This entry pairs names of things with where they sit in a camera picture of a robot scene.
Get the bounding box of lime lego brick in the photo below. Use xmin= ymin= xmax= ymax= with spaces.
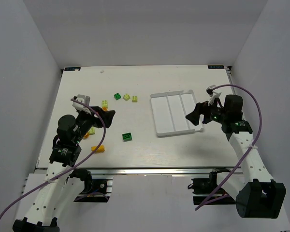
xmin=131 ymin=96 xmax=138 ymax=102
xmin=88 ymin=127 xmax=95 ymax=135
xmin=101 ymin=100 xmax=108 ymax=108
xmin=123 ymin=94 xmax=131 ymax=101

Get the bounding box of dark green square lego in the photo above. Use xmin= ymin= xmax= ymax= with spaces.
xmin=114 ymin=93 xmax=121 ymax=100

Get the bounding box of dark green lego brick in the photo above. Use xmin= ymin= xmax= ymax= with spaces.
xmin=122 ymin=132 xmax=132 ymax=142

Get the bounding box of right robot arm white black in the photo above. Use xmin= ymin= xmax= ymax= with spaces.
xmin=186 ymin=95 xmax=286 ymax=219

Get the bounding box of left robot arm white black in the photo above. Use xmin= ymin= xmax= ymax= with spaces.
xmin=13 ymin=103 xmax=116 ymax=232

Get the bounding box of white three-compartment tray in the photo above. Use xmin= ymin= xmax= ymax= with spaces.
xmin=150 ymin=89 xmax=203 ymax=137

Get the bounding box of yellow long lego brick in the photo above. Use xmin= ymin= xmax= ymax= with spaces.
xmin=91 ymin=145 xmax=105 ymax=153

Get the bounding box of right corner label sticker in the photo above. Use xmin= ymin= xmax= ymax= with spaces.
xmin=207 ymin=65 xmax=225 ymax=69

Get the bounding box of corner label sticker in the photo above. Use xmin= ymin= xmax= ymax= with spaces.
xmin=64 ymin=67 xmax=81 ymax=72
xmin=207 ymin=65 xmax=225 ymax=69

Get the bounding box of left corner label sticker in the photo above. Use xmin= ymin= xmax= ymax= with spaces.
xmin=64 ymin=67 xmax=81 ymax=72

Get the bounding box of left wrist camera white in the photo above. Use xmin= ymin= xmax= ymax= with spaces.
xmin=72 ymin=94 xmax=91 ymax=115

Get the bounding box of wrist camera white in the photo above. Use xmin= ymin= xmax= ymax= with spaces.
xmin=72 ymin=94 xmax=91 ymax=115
xmin=206 ymin=85 xmax=221 ymax=106

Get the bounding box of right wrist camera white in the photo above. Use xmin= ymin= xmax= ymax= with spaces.
xmin=206 ymin=85 xmax=221 ymax=106

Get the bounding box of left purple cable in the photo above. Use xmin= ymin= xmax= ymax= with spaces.
xmin=0 ymin=98 xmax=106 ymax=232

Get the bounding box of purple cable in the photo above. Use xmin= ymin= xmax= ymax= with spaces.
xmin=195 ymin=84 xmax=262 ymax=211
xmin=0 ymin=98 xmax=106 ymax=232

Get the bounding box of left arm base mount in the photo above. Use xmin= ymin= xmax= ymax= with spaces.
xmin=69 ymin=169 xmax=113 ymax=203

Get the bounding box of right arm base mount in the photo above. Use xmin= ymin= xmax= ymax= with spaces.
xmin=187 ymin=169 xmax=235 ymax=205

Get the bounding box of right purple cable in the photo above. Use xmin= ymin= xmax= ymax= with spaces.
xmin=195 ymin=84 xmax=262 ymax=211

